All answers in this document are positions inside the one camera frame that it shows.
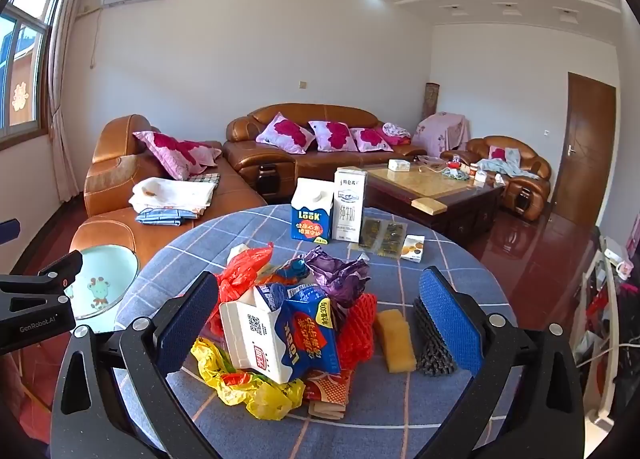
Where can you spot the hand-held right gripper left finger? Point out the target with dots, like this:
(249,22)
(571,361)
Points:
(187,324)

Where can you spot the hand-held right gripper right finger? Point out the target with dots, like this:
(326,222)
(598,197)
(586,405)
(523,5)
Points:
(445,324)

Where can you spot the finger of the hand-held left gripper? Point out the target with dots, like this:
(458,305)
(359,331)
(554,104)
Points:
(50,275)
(9,231)

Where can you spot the light blue cartoon bowl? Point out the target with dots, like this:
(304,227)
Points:
(105,284)

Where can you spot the yellow red-printed plastic bag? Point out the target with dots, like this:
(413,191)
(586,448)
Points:
(225,374)

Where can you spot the red plastic bag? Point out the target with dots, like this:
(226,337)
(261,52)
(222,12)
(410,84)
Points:
(240,274)

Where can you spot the teal foil wrapper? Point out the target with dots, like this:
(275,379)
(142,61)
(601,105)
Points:
(295,271)

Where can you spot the purple foil wrapper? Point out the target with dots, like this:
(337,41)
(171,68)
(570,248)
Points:
(335,274)

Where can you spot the yellow sponge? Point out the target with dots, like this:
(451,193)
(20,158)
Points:
(395,344)

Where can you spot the crushed blue white carton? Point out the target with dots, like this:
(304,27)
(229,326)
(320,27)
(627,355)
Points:
(260,334)

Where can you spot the small white biscuit box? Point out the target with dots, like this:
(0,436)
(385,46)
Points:
(412,248)

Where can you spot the red foam net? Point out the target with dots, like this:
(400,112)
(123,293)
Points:
(357,334)

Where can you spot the dark green snack packet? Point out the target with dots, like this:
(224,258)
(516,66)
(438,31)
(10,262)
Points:
(370,234)
(392,239)

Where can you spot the blue plaid tablecloth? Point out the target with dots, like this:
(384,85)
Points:
(390,409)

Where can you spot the wooden coffee table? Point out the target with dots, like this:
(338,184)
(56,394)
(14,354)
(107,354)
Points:
(450,219)

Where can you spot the folded blue plaid cloth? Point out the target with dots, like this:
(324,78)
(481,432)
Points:
(162,216)

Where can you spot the yellow flat block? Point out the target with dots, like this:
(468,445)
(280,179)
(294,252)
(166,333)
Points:
(429,206)

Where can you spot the folded white cloth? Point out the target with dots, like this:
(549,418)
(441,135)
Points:
(170,194)

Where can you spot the orange snack wrapper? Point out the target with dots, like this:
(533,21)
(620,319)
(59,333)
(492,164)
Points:
(330,389)

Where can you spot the brown leather chaise sofa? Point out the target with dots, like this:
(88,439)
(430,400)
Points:
(115,149)

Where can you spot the black white checkered cloth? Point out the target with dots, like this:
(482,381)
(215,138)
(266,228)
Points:
(205,178)

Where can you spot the white milk carton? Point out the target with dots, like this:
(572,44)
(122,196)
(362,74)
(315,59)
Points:
(349,209)

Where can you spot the beige curtain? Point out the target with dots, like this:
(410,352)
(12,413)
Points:
(65,89)

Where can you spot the brown leather armchair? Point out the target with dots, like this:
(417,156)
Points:
(530,189)

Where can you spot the blue milk carton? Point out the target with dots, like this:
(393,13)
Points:
(312,219)

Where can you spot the white tissue box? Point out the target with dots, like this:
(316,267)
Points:
(400,165)

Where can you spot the white rack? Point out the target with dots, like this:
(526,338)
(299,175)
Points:
(611,289)

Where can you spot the light blue clothing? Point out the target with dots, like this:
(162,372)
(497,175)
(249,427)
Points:
(512,166)

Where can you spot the large pink floral pillow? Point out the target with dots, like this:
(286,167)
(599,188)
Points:
(175,151)

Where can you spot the small pink floral pillow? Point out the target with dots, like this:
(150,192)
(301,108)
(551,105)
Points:
(496,153)

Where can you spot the window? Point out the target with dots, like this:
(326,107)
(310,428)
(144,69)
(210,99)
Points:
(25,49)

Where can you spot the white mug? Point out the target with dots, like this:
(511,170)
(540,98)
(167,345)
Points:
(625,270)

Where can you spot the pink cloth cover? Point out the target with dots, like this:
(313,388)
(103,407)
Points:
(442,131)

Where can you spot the pink floral cloth bundle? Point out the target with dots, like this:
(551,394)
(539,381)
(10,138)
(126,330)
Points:
(396,131)

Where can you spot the rolled patterned mat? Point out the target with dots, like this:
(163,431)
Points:
(432,101)

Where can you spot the brown wooden door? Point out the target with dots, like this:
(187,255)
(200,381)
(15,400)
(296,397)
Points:
(585,149)

